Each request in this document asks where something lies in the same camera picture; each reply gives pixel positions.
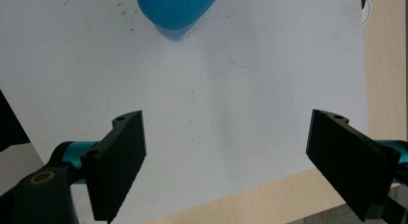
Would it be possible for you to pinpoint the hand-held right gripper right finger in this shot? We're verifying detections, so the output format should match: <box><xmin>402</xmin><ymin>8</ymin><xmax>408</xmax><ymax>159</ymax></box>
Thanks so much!
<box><xmin>305</xmin><ymin>109</ymin><xmax>408</xmax><ymax>222</ymax></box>

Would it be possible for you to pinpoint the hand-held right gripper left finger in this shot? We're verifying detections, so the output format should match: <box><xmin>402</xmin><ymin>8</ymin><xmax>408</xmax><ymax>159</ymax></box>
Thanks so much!
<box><xmin>48</xmin><ymin>110</ymin><xmax>147</xmax><ymax>224</ymax></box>

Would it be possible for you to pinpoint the white paper sheet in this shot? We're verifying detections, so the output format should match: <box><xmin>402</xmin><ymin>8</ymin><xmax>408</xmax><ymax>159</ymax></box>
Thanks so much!
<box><xmin>0</xmin><ymin>0</ymin><xmax>370</xmax><ymax>224</ymax></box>

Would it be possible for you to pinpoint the black object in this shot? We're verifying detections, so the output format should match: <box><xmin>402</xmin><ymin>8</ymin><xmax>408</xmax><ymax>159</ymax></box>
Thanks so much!
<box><xmin>0</xmin><ymin>89</ymin><xmax>31</xmax><ymax>152</ymax></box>

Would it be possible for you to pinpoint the white round object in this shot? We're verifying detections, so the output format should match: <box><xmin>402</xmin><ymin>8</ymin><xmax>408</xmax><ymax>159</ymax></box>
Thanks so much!
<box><xmin>360</xmin><ymin>0</ymin><xmax>372</xmax><ymax>27</ymax></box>

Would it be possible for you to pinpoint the blue plastic object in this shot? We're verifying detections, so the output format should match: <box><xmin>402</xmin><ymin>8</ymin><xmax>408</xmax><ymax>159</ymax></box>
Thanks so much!
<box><xmin>135</xmin><ymin>0</ymin><xmax>221</xmax><ymax>41</ymax></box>

